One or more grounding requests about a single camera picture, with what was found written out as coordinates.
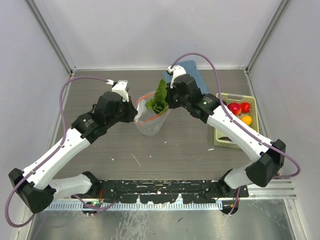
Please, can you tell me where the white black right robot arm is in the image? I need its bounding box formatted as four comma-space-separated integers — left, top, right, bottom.
166, 74, 286, 197

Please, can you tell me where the blue folded cloth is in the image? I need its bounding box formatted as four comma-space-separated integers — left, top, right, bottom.
162, 60, 209, 95

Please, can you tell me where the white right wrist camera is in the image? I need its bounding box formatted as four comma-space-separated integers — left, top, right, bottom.
167, 65, 187, 89

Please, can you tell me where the dark brown food item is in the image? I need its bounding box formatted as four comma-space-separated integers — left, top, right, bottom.
219, 136, 232, 142

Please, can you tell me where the green leafy vegetable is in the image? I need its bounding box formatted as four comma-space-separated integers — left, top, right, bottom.
145, 79, 168, 115

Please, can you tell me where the pale green plastic basket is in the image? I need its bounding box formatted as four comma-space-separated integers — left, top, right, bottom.
214, 92, 260, 150

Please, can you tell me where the red apple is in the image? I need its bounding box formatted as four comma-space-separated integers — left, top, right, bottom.
227, 102, 242, 116

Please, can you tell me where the clear zip bag orange zipper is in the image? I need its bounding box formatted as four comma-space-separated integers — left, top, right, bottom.
134, 91, 170, 136

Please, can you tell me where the grey slotted cable duct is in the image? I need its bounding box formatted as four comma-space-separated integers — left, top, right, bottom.
45, 200, 223, 211

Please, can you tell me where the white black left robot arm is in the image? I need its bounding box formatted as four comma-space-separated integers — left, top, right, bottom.
8, 90, 138, 214

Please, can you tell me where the yellow fruit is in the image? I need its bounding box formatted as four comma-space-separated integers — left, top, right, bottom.
240, 115, 253, 126

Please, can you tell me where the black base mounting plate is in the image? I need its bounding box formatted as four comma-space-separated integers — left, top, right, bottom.
77, 180, 237, 204

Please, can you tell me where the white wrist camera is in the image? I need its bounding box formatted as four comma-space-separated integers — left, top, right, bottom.
106, 79, 130, 102
167, 65, 187, 89

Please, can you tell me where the red tomato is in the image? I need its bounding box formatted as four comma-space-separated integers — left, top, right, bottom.
240, 102, 251, 114

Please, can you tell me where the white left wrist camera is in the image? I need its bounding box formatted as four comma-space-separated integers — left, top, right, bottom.
106, 79, 130, 102

